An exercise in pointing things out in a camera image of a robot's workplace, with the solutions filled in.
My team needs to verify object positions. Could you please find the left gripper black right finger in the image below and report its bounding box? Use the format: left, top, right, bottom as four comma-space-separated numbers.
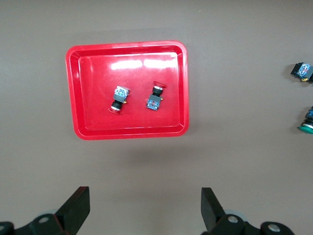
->
201, 187, 294, 235

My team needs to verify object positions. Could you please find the green push button switch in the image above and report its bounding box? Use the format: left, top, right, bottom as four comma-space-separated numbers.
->
297, 105, 313, 135
290, 62, 313, 84

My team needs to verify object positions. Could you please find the red plastic tray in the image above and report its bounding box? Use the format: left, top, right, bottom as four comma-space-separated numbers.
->
65, 40, 190, 141

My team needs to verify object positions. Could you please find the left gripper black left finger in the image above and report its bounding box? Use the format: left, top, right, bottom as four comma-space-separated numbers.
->
0, 186, 90, 235

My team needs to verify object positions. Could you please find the red push button switch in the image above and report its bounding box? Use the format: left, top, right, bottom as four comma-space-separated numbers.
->
146, 81, 167, 111
108, 85, 130, 115

